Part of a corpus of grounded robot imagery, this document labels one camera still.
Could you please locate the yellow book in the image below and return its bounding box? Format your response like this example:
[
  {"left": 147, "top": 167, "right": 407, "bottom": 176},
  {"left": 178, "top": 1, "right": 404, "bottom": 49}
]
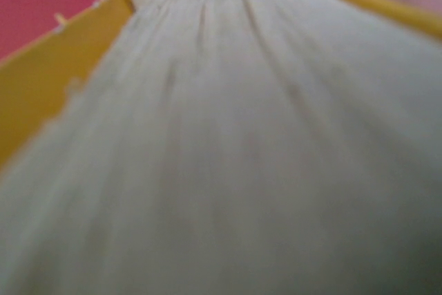
[{"left": 0, "top": 0, "right": 442, "bottom": 295}]

